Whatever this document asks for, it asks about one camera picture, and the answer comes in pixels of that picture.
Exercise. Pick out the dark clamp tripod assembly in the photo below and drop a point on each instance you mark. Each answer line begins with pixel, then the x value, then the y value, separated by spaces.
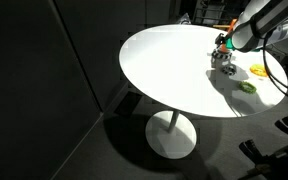
pixel 277 156

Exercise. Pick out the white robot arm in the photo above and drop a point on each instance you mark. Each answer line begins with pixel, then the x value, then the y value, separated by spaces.
pixel 264 23

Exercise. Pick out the wooden stick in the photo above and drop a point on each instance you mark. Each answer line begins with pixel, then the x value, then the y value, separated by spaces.
pixel 220 26

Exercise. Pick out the small white triangular object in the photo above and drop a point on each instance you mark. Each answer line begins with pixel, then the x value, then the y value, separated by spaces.
pixel 184 20

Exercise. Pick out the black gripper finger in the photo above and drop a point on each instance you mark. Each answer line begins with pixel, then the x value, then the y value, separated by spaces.
pixel 220 39

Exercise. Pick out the white table pedestal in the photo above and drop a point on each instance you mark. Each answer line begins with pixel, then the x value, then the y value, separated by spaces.
pixel 170 136

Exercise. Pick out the teal camera mount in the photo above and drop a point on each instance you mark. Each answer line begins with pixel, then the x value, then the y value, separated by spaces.
pixel 229 44

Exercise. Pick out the dark metal rack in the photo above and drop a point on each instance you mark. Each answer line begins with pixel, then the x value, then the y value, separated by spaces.
pixel 210 11

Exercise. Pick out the orange rod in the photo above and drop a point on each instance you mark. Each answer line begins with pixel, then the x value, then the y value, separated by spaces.
pixel 223 50

